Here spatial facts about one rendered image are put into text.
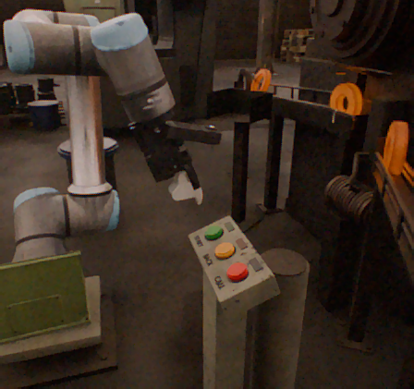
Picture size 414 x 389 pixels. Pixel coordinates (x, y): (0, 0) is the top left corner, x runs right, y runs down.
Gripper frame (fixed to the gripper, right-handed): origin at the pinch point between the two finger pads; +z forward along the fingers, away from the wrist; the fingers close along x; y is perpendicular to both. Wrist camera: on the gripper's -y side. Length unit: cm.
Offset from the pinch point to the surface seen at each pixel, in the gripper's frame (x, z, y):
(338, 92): -63, 17, -75
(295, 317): 8.7, 35.1, -8.9
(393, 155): -7, 17, -52
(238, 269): 14.9, 9.4, 0.1
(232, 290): 17.8, 10.6, 3.0
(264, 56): -707, 135, -322
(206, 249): 3.2, 10.4, 3.4
